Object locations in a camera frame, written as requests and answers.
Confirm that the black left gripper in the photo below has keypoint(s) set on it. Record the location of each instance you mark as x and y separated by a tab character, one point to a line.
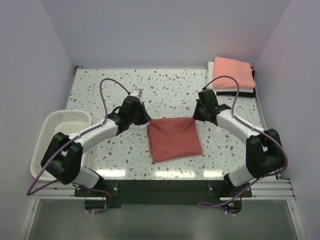
141	114

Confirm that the folded salmon pink t-shirt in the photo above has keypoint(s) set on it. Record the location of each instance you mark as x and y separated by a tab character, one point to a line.
227	63

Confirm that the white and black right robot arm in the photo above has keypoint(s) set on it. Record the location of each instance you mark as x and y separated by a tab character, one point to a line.
264	153

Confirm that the folded white t-shirt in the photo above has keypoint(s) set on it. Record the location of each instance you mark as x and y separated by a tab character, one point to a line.
210	74

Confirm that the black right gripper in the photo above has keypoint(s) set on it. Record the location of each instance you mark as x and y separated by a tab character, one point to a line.
200	114

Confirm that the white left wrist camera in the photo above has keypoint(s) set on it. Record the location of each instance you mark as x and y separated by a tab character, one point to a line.
137	93

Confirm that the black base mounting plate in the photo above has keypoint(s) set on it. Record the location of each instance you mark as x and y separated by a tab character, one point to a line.
166	192

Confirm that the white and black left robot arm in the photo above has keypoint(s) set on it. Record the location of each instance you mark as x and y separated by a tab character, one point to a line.
63	157

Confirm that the red t-shirt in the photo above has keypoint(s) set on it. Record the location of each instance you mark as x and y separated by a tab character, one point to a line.
173	138

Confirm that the folded black t-shirt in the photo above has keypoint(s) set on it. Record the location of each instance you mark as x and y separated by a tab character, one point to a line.
235	94

